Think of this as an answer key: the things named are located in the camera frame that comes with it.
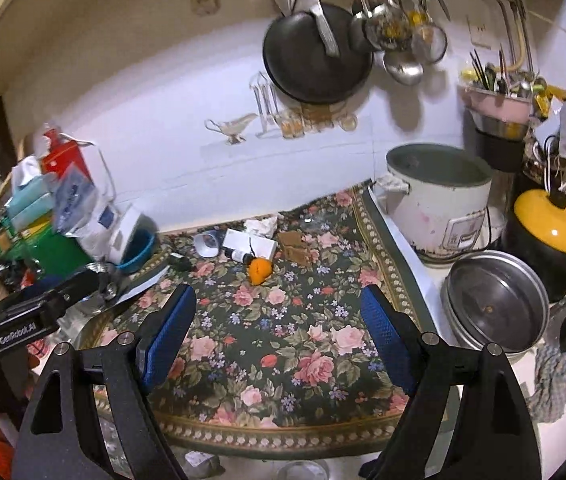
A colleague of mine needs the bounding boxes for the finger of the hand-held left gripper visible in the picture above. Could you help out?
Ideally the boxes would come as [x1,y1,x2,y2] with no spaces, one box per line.
[38,261,126,313]

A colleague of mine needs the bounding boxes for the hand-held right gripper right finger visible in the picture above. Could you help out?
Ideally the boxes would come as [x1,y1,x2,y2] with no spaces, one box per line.
[360,284,544,480]

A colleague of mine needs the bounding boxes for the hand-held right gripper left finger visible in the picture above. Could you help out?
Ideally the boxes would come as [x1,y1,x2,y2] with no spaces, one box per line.
[13,284,197,480]

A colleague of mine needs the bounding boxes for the orange peel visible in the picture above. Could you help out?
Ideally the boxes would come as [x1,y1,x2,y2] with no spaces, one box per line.
[247,257,273,286]

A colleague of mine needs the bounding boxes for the brown cardboard piece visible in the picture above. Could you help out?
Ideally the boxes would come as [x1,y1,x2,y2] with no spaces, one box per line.
[276,230,317,267]

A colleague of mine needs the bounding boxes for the small white box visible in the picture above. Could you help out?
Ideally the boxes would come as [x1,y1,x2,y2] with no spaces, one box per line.
[221,228,278,261]

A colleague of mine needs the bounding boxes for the green box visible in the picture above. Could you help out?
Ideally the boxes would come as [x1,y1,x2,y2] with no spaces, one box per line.
[0,229,95,275]

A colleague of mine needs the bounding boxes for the white plastic bag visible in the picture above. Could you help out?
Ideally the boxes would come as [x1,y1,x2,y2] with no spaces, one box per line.
[54,169,120,264]

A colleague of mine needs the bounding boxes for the blue bowl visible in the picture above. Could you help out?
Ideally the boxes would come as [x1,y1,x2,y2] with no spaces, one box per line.
[113,229,158,274]

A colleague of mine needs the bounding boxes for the paper cup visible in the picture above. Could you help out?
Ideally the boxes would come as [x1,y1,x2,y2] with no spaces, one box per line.
[192,230,224,259]

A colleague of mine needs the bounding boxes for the teal tissue packs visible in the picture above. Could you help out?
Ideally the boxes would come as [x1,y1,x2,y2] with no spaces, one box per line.
[4,179,60,232]

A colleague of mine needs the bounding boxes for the floral mat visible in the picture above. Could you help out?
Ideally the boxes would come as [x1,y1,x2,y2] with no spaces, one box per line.
[80,180,450,449]

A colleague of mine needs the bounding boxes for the steel pot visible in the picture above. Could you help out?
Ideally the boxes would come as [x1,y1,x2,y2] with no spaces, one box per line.
[442,250,550,362]

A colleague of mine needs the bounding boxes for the white rice cooker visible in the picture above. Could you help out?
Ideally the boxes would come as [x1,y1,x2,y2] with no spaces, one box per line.
[372,143,494,264]

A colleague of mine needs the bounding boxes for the crumpled white tissue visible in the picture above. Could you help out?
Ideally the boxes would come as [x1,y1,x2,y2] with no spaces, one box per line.
[242,214,279,235]

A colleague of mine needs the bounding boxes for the glass jar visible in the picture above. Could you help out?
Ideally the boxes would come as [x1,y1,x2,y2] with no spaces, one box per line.
[277,460,330,480]

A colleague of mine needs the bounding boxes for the grey rag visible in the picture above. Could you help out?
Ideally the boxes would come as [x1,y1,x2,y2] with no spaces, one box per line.
[527,344,566,422]

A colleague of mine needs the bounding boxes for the black pot with yellow lid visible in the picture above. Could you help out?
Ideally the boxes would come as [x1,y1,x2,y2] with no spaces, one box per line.
[504,188,566,304]

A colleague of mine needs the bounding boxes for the black cup holder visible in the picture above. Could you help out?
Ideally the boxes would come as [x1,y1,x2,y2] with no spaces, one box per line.
[474,127,528,172]

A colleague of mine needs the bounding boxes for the pink utensil holder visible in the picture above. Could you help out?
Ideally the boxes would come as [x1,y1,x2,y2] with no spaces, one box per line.
[462,84,536,125]

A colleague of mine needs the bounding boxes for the steel serving spoon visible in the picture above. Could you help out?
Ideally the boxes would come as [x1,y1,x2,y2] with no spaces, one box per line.
[383,49,424,86]

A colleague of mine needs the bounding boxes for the bundle of chopsticks and cutlery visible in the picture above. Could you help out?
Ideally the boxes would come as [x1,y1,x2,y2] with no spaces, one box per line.
[467,46,548,100]

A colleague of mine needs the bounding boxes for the black frying pan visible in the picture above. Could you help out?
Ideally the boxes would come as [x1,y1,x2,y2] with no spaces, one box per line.
[263,4,375,106]

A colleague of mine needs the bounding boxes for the small mesh strainer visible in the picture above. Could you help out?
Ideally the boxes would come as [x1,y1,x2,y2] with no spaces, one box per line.
[410,15,448,64]

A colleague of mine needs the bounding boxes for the hanging ladles and strainers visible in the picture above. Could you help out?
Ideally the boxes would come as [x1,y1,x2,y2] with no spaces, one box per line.
[365,0,412,52]

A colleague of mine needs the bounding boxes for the steel cleaver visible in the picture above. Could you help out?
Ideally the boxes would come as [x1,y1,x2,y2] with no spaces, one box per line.
[263,0,340,58]

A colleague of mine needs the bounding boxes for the steel ladle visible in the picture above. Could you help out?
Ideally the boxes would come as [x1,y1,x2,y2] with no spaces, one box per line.
[348,0,380,53]

